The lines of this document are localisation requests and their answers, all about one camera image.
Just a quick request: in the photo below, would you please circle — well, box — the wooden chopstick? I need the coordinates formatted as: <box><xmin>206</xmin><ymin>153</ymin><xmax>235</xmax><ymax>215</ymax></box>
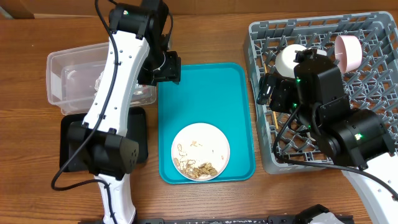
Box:
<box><xmin>264</xmin><ymin>63</ymin><xmax>279</xmax><ymax>130</ymax></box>

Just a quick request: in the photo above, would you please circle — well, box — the white bowl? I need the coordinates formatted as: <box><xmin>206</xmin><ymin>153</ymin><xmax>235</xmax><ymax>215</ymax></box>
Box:
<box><xmin>275</xmin><ymin>44</ymin><xmax>327</xmax><ymax>80</ymax></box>

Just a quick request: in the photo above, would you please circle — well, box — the white tissue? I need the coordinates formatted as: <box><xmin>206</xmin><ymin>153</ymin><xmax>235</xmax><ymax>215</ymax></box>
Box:
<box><xmin>95</xmin><ymin>71</ymin><xmax>104</xmax><ymax>92</ymax></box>

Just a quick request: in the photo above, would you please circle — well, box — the pink bowl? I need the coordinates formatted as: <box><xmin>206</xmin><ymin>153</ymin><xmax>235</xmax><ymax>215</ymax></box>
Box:
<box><xmin>335</xmin><ymin>35</ymin><xmax>362</xmax><ymax>74</ymax></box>

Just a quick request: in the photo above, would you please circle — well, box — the red foil snack wrapper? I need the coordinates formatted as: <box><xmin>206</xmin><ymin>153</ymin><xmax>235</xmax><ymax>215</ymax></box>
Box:
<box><xmin>133</xmin><ymin>83</ymin><xmax>153</xmax><ymax>95</ymax></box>

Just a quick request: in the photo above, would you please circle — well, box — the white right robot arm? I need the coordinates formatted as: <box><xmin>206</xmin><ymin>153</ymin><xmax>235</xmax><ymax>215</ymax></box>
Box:
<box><xmin>257</xmin><ymin>49</ymin><xmax>397</xmax><ymax>223</ymax></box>

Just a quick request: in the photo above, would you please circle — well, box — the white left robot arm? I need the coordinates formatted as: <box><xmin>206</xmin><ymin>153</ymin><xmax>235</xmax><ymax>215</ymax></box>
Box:
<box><xmin>67</xmin><ymin>1</ymin><xmax>181</xmax><ymax>223</ymax></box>

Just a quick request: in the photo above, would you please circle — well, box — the grey dishwasher rack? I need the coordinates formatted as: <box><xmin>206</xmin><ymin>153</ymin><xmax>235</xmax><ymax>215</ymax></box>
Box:
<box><xmin>243</xmin><ymin>11</ymin><xmax>397</xmax><ymax>174</ymax></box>

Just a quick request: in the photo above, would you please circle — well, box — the teal serving tray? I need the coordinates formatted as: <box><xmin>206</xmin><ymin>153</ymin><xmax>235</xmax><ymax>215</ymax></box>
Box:
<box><xmin>158</xmin><ymin>63</ymin><xmax>256</xmax><ymax>184</ymax></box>

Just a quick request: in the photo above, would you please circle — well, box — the black rectangular tray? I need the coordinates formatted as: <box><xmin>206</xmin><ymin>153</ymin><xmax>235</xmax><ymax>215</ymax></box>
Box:
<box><xmin>59</xmin><ymin>107</ymin><xmax>149</xmax><ymax>167</ymax></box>

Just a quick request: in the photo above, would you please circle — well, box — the pink plate with food scraps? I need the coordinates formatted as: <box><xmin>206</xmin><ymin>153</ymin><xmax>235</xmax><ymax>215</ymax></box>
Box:
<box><xmin>171</xmin><ymin>123</ymin><xmax>231</xmax><ymax>182</ymax></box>

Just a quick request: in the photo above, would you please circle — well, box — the clear plastic bin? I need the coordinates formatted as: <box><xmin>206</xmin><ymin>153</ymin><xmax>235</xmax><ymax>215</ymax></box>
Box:
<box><xmin>45</xmin><ymin>42</ymin><xmax>157</xmax><ymax>116</ymax></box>

